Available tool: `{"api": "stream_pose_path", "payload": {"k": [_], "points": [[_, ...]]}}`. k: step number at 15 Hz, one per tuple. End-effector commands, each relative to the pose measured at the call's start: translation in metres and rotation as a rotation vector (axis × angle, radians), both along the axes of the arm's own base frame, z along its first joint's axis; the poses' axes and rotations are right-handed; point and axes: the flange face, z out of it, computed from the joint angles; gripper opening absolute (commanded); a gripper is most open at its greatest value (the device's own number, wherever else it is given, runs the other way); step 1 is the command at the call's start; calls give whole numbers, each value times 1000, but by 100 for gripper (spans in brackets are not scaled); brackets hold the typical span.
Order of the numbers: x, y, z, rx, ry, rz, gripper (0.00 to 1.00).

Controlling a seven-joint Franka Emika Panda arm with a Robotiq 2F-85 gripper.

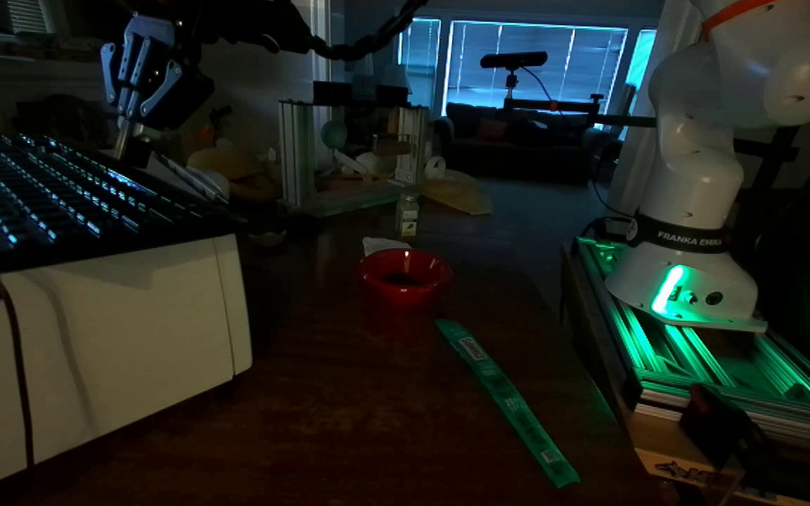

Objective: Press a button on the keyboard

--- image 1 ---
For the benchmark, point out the black computer keyboard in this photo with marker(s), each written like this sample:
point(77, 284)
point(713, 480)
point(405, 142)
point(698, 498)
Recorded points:
point(58, 193)

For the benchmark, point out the bright window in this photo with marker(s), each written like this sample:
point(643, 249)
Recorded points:
point(536, 61)

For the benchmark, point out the black camera stand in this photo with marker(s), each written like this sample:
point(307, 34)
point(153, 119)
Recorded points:
point(563, 111)

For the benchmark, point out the red bowl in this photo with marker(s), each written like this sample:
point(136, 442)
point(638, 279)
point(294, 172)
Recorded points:
point(405, 277)

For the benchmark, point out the aluminium robot base mount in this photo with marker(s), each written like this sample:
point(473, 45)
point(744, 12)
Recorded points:
point(703, 366)

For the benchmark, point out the black bar camera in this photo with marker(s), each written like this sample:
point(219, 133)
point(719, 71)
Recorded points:
point(512, 61)

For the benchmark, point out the dark sofa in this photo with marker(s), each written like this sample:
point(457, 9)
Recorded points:
point(518, 142)

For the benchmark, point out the small glass jar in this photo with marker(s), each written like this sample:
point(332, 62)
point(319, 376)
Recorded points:
point(408, 214)

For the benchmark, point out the white microwave oven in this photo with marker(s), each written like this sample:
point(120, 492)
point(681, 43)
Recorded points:
point(113, 346)

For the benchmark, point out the cardboard box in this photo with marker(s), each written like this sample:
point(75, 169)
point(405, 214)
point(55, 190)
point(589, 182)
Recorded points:
point(676, 468)

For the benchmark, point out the aluminium extrusion frame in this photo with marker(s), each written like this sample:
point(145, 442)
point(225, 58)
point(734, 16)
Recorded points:
point(331, 159)

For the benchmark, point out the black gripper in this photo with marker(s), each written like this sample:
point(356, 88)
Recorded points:
point(153, 30)

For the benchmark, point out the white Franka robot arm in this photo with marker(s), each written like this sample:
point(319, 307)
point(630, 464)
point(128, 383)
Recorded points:
point(703, 179)

